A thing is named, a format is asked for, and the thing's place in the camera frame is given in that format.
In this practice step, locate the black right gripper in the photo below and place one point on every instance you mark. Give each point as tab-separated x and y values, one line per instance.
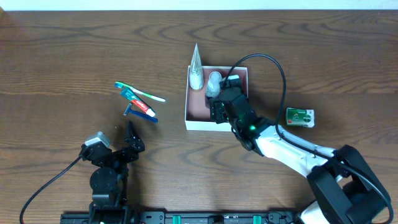
224	94

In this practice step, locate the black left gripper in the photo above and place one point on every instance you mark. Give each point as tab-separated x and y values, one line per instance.
123	154

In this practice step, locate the blue liquid foam pump bottle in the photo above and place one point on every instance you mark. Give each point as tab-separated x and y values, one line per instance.
213	85

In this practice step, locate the white box with pink interior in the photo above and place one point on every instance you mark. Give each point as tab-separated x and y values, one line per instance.
197	115

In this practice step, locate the green Dettol soap bar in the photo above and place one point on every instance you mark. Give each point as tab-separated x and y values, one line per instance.
300	117

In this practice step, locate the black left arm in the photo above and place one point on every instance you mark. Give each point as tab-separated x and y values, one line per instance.
109	181

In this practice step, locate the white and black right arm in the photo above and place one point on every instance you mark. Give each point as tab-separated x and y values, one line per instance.
346	190

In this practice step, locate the blue disposable razor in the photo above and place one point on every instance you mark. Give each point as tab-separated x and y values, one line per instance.
129	110

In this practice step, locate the Colgate toothpaste tube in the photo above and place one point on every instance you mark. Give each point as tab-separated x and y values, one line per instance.
134	99

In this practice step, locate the green and white toothbrush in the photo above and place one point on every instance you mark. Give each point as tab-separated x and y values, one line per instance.
139	92

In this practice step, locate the black mounting rail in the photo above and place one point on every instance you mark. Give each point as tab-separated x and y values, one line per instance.
158	217

